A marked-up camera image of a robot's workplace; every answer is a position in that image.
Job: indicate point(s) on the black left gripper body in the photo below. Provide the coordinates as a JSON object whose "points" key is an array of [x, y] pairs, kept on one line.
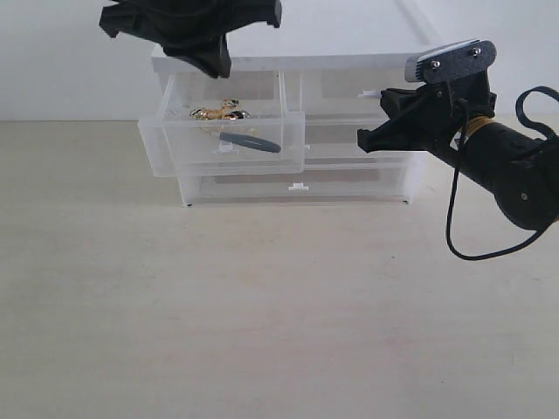
{"points": [[187, 23]]}

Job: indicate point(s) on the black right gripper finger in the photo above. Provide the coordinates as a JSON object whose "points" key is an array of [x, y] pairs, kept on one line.
{"points": [[402, 105], [403, 133]]}

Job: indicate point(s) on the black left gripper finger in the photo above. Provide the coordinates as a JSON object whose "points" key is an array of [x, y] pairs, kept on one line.
{"points": [[127, 17], [210, 57]]}

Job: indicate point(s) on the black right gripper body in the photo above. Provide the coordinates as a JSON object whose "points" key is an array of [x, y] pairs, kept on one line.
{"points": [[445, 107]]}

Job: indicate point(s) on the gold keychain with black strap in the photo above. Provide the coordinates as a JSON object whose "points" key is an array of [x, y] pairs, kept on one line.
{"points": [[230, 110]]}

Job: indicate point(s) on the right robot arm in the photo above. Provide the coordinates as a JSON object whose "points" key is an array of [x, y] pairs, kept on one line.
{"points": [[519, 171]]}

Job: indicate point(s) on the white plastic drawer cabinet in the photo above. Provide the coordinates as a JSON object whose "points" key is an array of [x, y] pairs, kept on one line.
{"points": [[328, 35]]}

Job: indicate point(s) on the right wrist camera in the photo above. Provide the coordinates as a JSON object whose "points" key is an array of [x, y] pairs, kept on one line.
{"points": [[450, 62]]}

